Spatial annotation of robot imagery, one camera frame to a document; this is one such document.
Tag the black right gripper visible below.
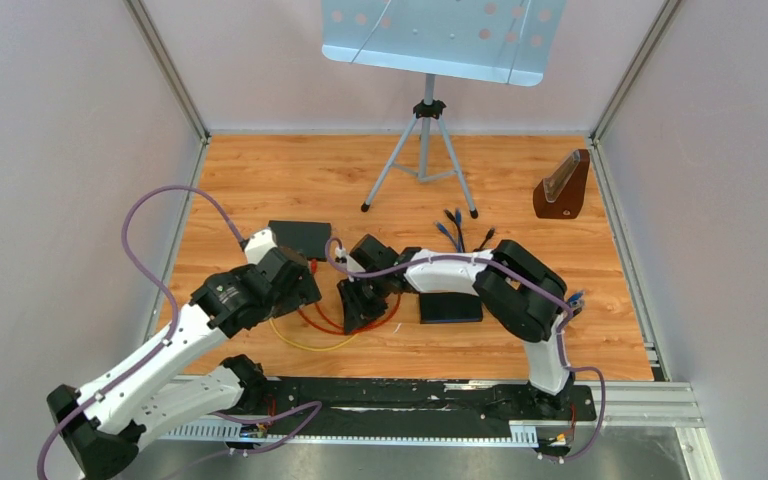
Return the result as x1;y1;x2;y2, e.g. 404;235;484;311
339;272;391;336

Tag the black spare switch box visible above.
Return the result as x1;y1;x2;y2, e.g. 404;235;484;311
268;220;332;261

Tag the yellow ethernet cable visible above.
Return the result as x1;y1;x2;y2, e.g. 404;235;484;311
268;317;359;353

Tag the black network switch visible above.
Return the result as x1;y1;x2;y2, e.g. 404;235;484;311
418;292;483;324

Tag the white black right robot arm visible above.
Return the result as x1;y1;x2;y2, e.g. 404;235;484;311
325;235;572;418

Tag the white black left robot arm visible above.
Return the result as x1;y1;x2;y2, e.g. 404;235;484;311
47;247;321;479

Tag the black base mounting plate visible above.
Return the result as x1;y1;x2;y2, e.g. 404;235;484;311
227;377;597;439

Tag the brown wooden metronome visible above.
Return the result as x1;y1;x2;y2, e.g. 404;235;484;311
532;149;591;220

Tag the light blue music stand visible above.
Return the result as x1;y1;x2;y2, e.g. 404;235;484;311
320;0;567;218

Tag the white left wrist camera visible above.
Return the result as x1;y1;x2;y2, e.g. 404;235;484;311
242;227;278;264

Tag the aluminium frame rail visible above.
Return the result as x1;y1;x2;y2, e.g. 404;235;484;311
79;372;723;480

